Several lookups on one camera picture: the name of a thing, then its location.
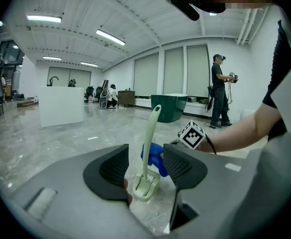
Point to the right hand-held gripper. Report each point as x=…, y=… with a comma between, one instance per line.
x=192, y=136

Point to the white mesh office chair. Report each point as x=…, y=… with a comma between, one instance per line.
x=103, y=101

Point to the black faucet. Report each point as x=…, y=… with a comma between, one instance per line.
x=51, y=82

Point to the grey roller blind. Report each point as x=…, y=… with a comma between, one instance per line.
x=174, y=71
x=197, y=71
x=146, y=75

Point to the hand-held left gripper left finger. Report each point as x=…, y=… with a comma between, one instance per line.
x=105, y=178

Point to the white block island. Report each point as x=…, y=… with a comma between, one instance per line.
x=60, y=106

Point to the person's left hand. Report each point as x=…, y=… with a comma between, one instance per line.
x=130, y=199

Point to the pink white container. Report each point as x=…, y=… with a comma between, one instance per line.
x=90, y=99

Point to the person's right forearm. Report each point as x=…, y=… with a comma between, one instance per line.
x=240, y=131

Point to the long ceiling light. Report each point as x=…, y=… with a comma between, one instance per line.
x=110, y=37
x=89, y=64
x=43, y=19
x=52, y=58

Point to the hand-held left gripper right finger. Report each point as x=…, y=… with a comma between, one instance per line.
x=185, y=168

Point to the pale green scrub brush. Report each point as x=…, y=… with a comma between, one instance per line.
x=150, y=133

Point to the blue cloth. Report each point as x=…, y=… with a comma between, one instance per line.
x=156, y=155

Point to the dark wooden cabinet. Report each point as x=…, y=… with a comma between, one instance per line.
x=126, y=98

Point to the brown wooden platform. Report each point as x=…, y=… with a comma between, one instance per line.
x=27, y=103

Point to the person's black t-shirt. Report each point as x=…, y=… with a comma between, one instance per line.
x=282, y=71

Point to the black head camera mount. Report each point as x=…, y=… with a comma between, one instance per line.
x=185, y=6

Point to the black office chair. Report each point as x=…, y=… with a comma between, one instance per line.
x=89, y=92
x=98, y=92

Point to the green white bathtub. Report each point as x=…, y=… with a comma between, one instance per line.
x=169, y=107

